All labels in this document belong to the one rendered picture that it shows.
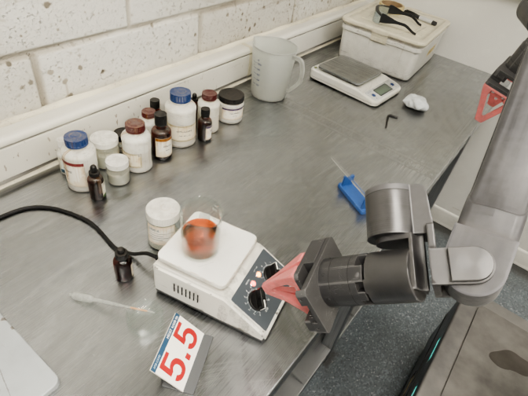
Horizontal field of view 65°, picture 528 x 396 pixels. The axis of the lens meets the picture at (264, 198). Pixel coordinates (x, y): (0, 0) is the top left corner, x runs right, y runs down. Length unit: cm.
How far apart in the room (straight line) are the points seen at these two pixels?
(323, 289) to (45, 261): 49
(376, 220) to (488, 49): 148
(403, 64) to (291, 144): 63
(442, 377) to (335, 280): 80
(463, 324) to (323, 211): 64
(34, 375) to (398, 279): 48
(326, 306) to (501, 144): 25
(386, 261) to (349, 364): 114
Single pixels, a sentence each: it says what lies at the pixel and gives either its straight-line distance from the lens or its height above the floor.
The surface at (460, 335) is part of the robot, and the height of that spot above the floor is 36.
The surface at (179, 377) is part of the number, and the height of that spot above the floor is 76.
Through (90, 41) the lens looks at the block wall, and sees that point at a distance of 98.
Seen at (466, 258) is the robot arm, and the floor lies 107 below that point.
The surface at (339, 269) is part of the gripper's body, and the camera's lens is 47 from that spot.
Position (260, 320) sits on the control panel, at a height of 79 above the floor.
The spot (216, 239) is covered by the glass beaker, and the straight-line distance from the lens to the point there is 61.
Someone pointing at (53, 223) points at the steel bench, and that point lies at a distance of 85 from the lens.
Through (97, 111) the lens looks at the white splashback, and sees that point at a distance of 99.
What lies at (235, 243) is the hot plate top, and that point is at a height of 84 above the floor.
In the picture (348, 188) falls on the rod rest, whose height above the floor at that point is 76.
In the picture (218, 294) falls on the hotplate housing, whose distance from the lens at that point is 63.
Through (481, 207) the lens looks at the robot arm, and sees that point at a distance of 46.
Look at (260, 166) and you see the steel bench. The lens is 97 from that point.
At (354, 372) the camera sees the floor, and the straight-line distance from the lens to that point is 157.
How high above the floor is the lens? 133
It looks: 41 degrees down
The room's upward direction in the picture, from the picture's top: 10 degrees clockwise
